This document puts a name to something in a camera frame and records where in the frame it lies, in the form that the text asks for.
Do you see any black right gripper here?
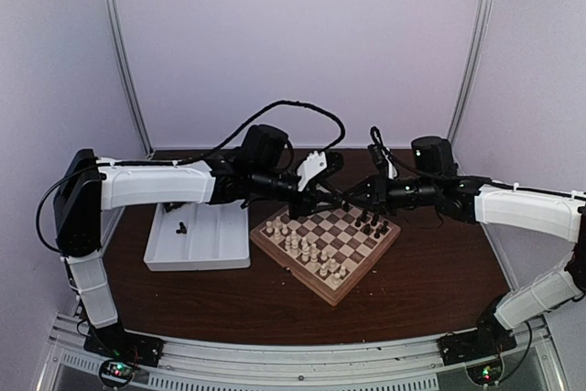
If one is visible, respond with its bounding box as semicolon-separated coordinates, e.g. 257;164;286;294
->
342;169;440;216

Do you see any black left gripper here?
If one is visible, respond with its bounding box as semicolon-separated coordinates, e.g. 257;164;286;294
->
252;165;342;221

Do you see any wooden chess board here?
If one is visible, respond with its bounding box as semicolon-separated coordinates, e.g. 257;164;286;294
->
250;206;401;306

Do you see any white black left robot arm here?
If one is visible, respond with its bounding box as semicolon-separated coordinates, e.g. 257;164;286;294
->
53;125;344;358

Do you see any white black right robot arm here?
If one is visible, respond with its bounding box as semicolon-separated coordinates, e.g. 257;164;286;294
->
344;127;585;356

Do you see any white chess pieces group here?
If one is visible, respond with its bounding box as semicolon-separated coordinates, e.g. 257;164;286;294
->
255;215;355;291

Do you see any pile of dark chess pieces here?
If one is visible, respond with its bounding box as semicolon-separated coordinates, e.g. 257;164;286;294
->
176;222;187;234

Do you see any right controller board with LEDs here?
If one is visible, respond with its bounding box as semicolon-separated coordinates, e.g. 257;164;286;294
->
466;358;504;387

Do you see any controller board with leds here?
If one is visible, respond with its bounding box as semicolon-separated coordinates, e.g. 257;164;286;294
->
98;359;136;387
466;358;504;387

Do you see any left controller board with LEDs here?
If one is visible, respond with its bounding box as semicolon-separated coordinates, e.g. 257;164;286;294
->
98;359;136;387

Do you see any white plastic sorting tray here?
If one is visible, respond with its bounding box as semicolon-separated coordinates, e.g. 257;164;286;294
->
143;201;251;271

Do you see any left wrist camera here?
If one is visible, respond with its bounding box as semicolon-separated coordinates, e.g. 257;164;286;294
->
295;150;344;192

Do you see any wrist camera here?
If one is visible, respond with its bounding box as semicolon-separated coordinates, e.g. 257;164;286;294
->
368;144;399;179
295;150;344;192

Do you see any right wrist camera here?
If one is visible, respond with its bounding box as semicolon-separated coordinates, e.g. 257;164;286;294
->
368;144;399;179

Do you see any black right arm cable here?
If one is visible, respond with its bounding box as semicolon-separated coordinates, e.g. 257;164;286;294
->
368;125;486;230

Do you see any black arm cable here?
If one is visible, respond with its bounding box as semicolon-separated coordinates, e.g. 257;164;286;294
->
368;125;486;230
36;98;347;255

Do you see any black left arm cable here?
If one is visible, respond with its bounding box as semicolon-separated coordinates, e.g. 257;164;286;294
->
36;98;347;255

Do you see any aluminium front frame rail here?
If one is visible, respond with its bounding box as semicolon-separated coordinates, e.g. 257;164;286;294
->
29;306;570;390

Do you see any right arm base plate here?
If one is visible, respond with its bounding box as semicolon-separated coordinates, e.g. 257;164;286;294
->
438;329;517;366

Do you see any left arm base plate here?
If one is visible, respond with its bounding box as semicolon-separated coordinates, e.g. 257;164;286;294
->
83;329;164;367

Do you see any aluminium right corner post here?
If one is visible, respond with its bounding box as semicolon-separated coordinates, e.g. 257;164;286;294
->
448;0;494;144

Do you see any aluminium corner post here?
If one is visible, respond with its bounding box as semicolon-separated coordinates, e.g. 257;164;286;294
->
448;0;494;144
104;0;153;157

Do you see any aluminium left corner post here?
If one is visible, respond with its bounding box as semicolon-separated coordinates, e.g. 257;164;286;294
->
104;0;153;157

